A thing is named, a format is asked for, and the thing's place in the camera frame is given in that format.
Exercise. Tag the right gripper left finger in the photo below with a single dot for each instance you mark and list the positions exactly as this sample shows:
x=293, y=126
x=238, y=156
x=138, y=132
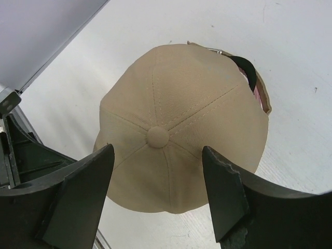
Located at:
x=59, y=210

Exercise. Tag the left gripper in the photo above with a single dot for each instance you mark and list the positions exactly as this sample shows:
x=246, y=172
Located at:
x=24, y=158

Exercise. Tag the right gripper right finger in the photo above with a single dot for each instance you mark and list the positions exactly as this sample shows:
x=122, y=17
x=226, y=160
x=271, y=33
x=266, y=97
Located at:
x=250, y=212

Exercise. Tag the beige baseball cap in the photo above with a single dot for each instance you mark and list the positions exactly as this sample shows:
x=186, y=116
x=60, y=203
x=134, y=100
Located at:
x=167, y=106

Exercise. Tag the pink baseball cap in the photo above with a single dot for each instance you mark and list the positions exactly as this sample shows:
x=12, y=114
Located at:
x=256, y=91

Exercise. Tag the black cap gold logo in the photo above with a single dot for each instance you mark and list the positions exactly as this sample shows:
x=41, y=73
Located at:
x=247, y=67

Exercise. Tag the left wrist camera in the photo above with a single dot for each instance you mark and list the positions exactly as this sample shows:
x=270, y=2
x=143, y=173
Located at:
x=9, y=100

